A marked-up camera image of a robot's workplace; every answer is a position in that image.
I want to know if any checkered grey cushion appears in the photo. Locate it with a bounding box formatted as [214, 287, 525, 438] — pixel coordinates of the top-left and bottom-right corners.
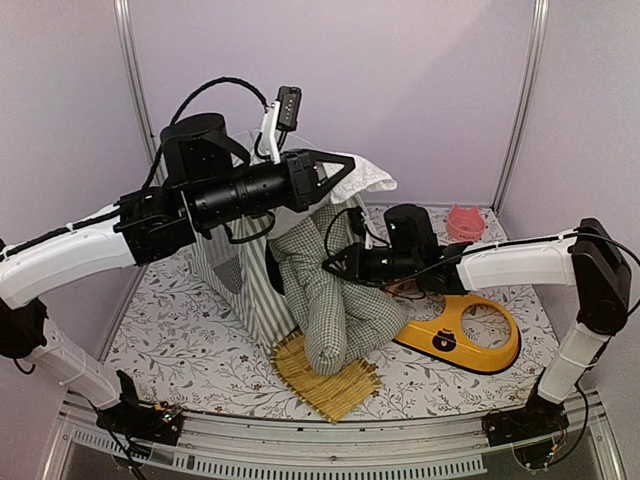
[268, 204, 408, 376]

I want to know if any yellow double bowl holder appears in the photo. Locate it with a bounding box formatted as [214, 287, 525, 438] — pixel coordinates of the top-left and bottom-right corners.
[386, 282, 522, 376]

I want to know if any woven bamboo tray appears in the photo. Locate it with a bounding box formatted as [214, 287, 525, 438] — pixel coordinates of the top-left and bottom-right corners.
[270, 330, 382, 424]

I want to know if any aluminium frame post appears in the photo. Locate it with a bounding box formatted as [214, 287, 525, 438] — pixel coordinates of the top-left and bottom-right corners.
[491, 0, 550, 215]
[112, 0, 174, 216]

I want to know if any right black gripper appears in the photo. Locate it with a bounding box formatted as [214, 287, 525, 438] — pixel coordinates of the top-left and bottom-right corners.
[324, 241, 420, 284]

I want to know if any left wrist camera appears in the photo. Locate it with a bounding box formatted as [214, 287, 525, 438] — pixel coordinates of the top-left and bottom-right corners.
[254, 86, 302, 164]

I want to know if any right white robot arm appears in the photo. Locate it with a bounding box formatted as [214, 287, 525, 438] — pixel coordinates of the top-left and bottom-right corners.
[322, 204, 639, 436]

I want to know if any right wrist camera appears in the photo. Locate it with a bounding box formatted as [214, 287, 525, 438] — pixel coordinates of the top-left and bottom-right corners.
[347, 207, 373, 250]

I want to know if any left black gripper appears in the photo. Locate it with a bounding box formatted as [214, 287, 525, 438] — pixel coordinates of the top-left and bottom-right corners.
[191, 146, 357, 229]

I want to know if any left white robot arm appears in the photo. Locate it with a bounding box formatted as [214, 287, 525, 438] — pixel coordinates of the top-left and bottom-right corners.
[1, 113, 355, 434]

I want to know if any right aluminium frame post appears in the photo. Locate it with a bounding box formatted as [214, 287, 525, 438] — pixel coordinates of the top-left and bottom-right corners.
[491, 0, 550, 215]

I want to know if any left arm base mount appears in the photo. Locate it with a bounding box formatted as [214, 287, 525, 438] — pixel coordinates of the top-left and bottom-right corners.
[96, 370, 184, 446]

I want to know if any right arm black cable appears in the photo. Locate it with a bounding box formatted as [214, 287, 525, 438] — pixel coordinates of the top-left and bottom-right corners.
[324, 208, 632, 301]

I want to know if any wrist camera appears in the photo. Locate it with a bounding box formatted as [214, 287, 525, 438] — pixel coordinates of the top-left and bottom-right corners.
[347, 207, 373, 250]
[254, 86, 302, 164]

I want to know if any left aluminium frame post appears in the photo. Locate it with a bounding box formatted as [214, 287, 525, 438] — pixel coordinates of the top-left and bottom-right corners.
[112, 0, 174, 216]

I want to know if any front aluminium rail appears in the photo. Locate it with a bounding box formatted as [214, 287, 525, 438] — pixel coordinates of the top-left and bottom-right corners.
[43, 391, 631, 479]

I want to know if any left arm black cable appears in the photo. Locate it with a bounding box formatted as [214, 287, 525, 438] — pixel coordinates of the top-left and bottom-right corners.
[142, 77, 271, 196]

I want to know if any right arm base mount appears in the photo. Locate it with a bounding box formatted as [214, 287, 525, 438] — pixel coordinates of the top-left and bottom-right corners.
[481, 387, 569, 470]

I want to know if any pink cat-ear pet bowl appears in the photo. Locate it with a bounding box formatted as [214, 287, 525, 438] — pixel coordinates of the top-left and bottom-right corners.
[447, 204, 486, 242]

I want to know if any striped green white pet tent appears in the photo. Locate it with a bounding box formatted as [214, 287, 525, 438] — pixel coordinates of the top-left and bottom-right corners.
[191, 156, 397, 353]

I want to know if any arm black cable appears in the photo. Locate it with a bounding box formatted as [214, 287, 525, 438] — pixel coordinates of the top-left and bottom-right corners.
[324, 208, 632, 301]
[142, 77, 271, 196]

